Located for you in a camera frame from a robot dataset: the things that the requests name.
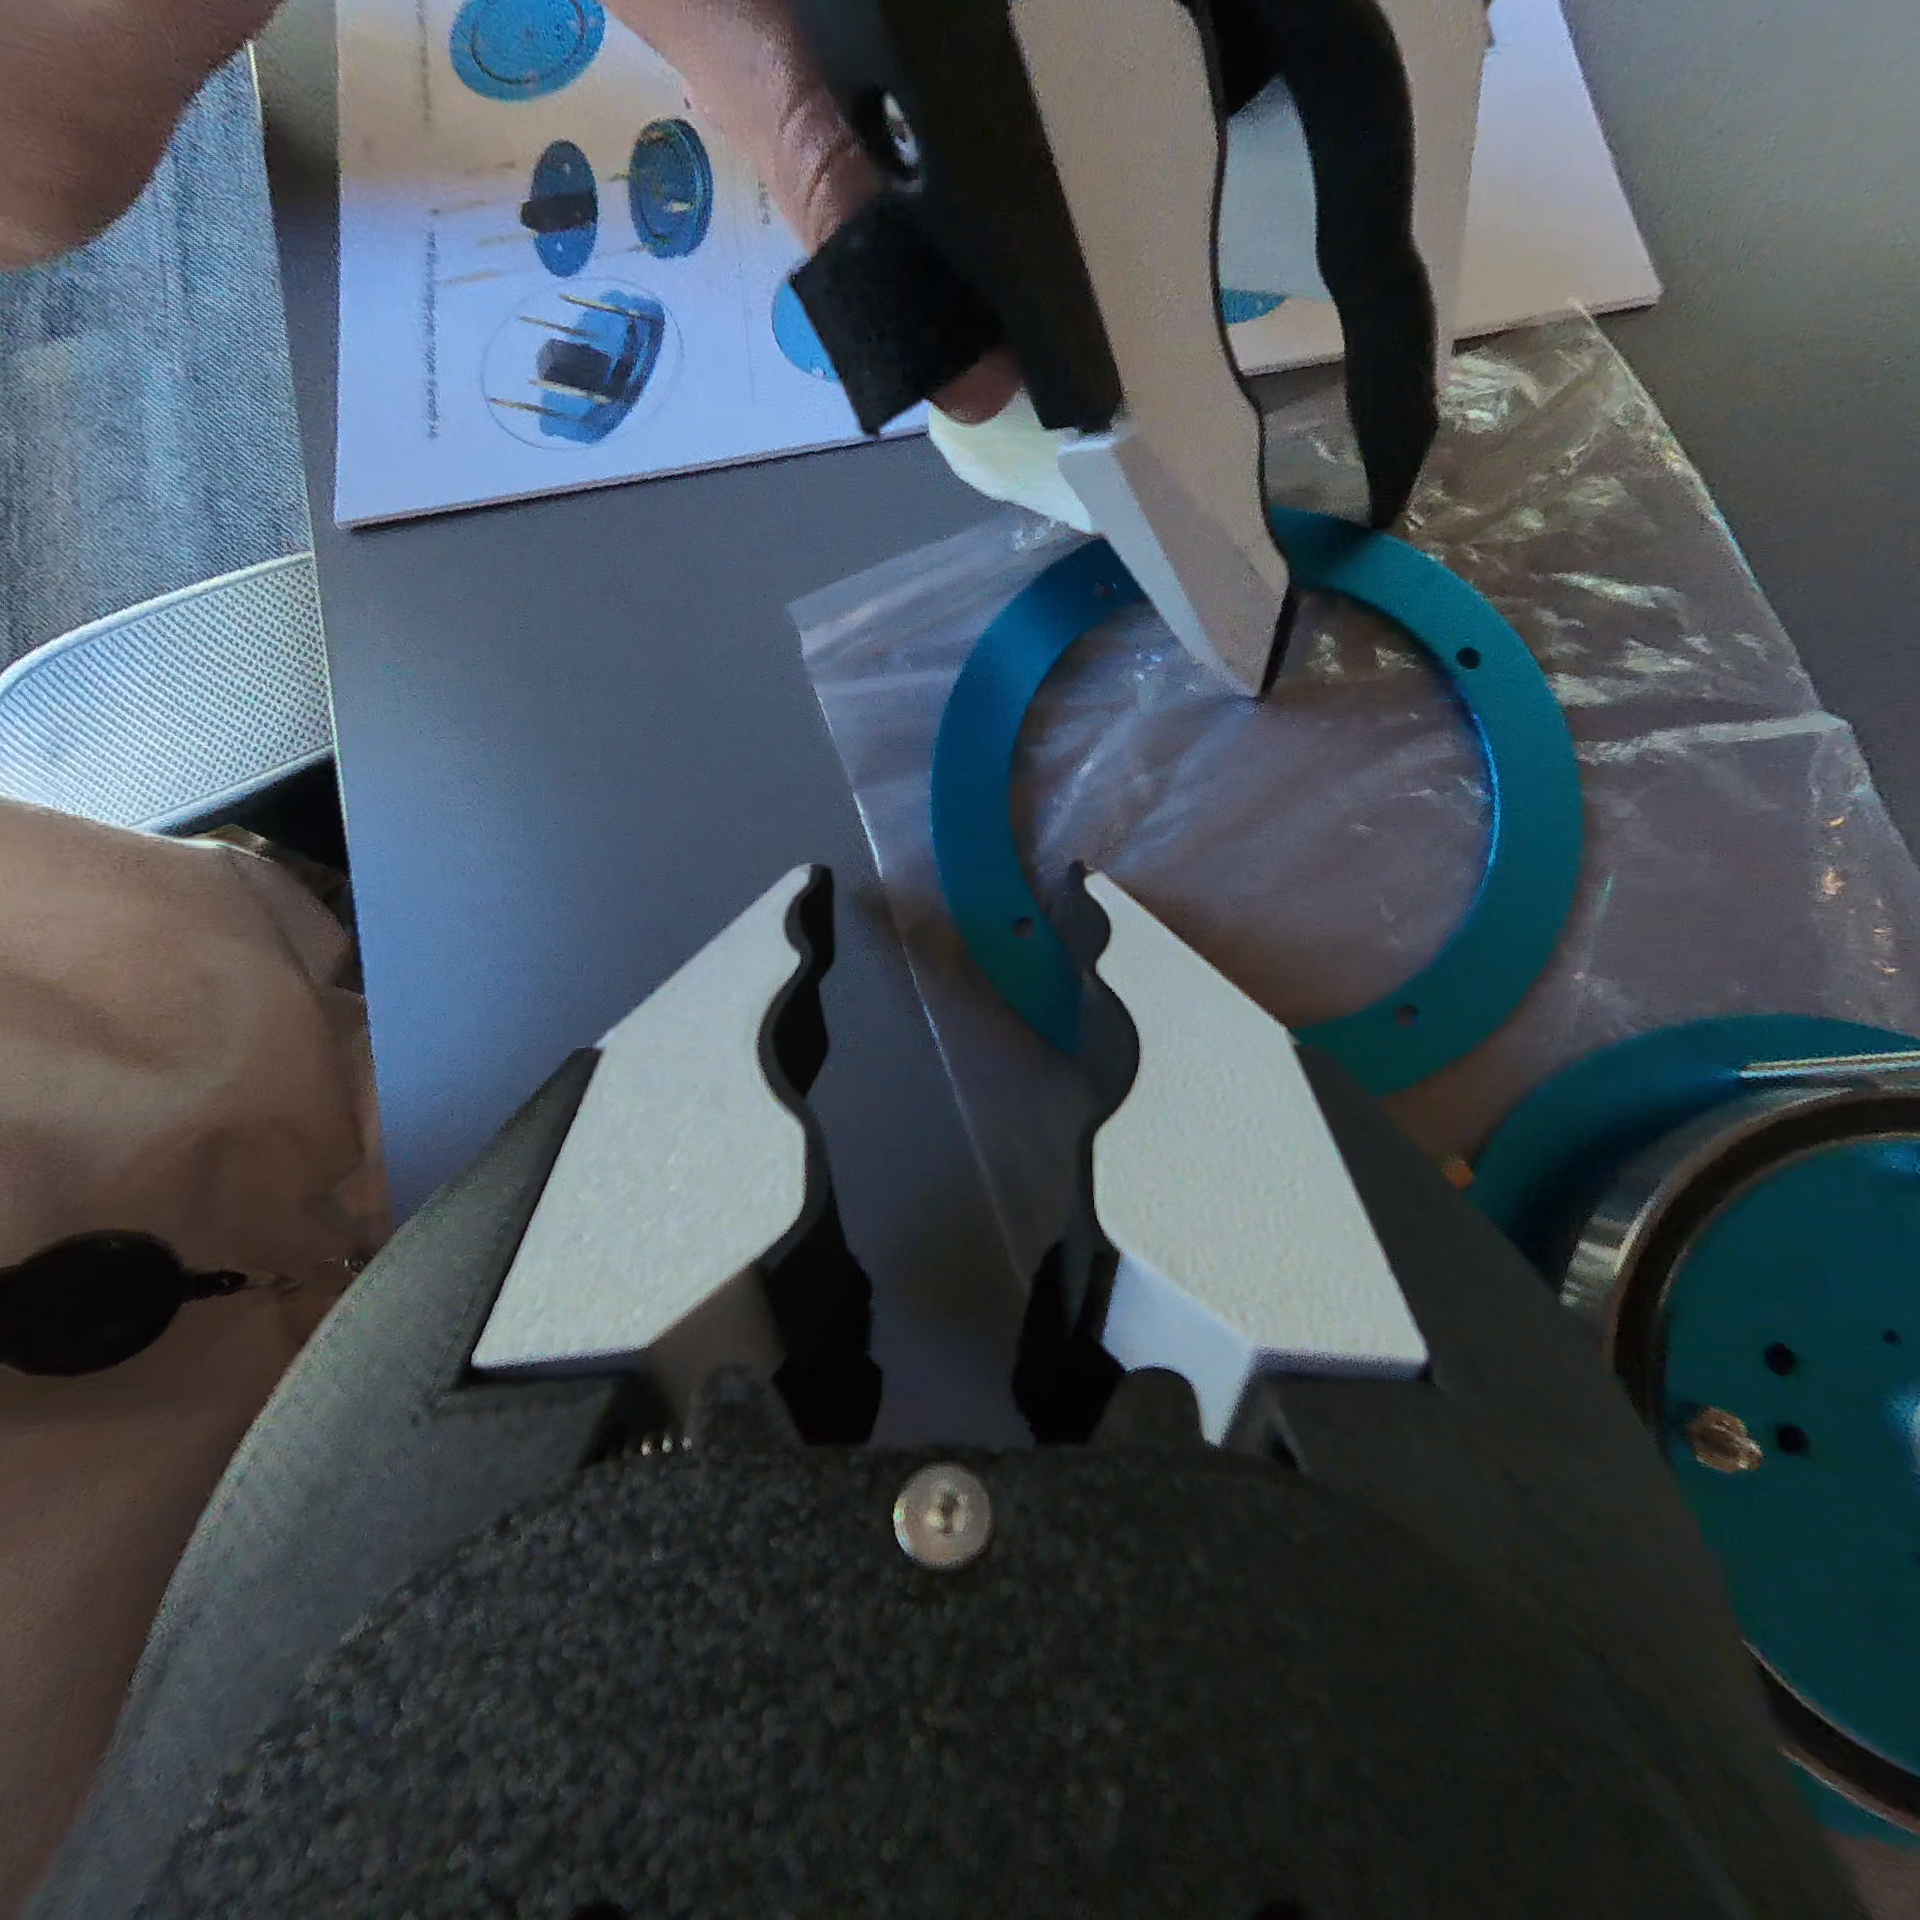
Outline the black badge reel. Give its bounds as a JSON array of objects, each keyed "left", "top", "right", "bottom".
[{"left": 0, "top": 1231, "right": 249, "bottom": 1378}]

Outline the person's left forearm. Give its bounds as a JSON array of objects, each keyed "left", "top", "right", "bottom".
[{"left": 0, "top": 0, "right": 291, "bottom": 275}]

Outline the teal metal ring plate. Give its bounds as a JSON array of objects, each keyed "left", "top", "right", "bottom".
[
  {"left": 930, "top": 507, "right": 1586, "bottom": 1097},
  {"left": 1467, "top": 1017, "right": 1920, "bottom": 1849}
]

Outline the person's left hand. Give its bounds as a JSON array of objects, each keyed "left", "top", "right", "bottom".
[{"left": 604, "top": 0, "right": 905, "bottom": 260}]

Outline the white mesh chair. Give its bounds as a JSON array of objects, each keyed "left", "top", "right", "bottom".
[{"left": 0, "top": 551, "right": 330, "bottom": 835}]

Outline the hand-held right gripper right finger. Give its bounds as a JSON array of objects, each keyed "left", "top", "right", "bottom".
[{"left": 1009, "top": 862, "right": 1432, "bottom": 1455}]

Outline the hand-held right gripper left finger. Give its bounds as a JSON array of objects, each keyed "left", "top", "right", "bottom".
[{"left": 469, "top": 862, "right": 886, "bottom": 1444}]

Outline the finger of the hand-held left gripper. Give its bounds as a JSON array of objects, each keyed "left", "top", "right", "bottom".
[
  {"left": 1296, "top": 0, "right": 1491, "bottom": 534},
  {"left": 1009, "top": 0, "right": 1299, "bottom": 699}
]

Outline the clear plastic bag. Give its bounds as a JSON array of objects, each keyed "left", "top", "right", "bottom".
[{"left": 786, "top": 306, "right": 1920, "bottom": 1354}]

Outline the blue turntable bearing assembly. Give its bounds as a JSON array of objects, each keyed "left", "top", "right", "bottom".
[{"left": 1558, "top": 1089, "right": 1920, "bottom": 1794}]

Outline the assembly guide sheet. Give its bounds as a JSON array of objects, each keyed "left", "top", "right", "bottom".
[{"left": 333, "top": 0, "right": 1665, "bottom": 530}]

